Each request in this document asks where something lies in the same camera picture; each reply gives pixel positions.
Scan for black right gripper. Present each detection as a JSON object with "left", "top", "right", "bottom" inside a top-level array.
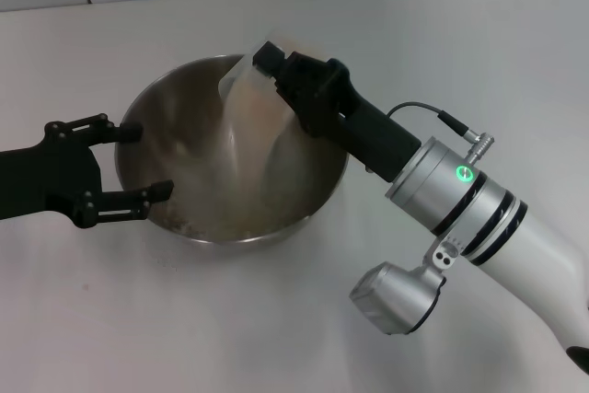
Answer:
[{"left": 252, "top": 40, "right": 422, "bottom": 183}]

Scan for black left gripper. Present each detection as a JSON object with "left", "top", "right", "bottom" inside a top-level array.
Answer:
[{"left": 0, "top": 112, "right": 176, "bottom": 229}]

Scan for clear plastic cup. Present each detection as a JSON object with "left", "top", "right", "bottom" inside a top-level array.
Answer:
[{"left": 217, "top": 40, "right": 301, "bottom": 155}]

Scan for white rice grains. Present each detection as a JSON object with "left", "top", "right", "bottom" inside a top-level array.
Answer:
[{"left": 151, "top": 75, "right": 300, "bottom": 243}]

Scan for stainless steel mixing bowl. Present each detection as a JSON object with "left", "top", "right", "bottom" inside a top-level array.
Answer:
[{"left": 113, "top": 54, "right": 350, "bottom": 257}]

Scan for right gripper cable with plug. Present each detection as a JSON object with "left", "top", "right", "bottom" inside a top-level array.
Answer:
[{"left": 385, "top": 102, "right": 486, "bottom": 166}]

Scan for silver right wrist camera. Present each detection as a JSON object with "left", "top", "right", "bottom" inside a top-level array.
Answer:
[{"left": 348, "top": 236, "right": 462, "bottom": 337}]

